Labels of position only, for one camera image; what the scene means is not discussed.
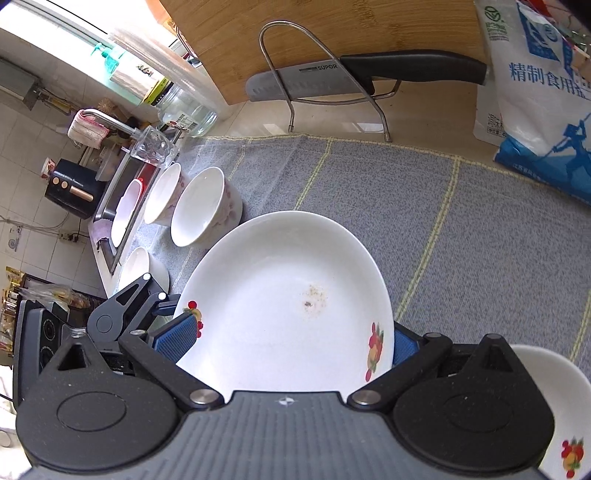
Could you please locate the white floral bowl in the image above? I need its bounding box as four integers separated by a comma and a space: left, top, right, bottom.
143, 163, 189, 227
118, 247, 170, 293

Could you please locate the white plate with speckled centre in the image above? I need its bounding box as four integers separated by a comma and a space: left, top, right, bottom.
178, 211, 394, 397

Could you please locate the white fruit plate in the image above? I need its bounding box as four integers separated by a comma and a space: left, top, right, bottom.
512, 344, 591, 479

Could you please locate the black kitchen appliance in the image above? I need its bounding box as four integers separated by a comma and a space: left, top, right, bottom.
44, 159, 107, 220

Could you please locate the grey and teal checked towel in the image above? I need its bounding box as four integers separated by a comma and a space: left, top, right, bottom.
178, 136, 590, 371

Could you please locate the white bowl back middle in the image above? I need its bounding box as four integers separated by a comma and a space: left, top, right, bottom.
170, 167, 242, 249

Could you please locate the clear glass mug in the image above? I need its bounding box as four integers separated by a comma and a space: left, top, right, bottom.
130, 126, 178, 168

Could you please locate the steel sink faucet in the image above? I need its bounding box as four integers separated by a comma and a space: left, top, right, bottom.
79, 109, 141, 140

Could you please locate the glass jar green lid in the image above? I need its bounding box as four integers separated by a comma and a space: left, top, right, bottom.
143, 78, 217, 138

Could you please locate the green dish soap bottle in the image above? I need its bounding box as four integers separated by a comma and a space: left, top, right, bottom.
92, 43, 124, 76

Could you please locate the plastic wrap roll tall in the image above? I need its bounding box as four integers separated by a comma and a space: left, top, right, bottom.
109, 30, 233, 120

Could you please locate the blue white salt bag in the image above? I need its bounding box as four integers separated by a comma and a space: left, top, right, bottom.
475, 1, 590, 203

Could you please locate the bamboo cutting board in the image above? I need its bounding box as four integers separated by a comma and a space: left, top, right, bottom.
161, 0, 487, 105

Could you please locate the steel wire board rack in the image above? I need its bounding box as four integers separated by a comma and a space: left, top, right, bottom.
259, 20, 402, 143

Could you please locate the santoku knife black handle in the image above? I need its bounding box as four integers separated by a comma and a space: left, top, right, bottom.
245, 50, 488, 102

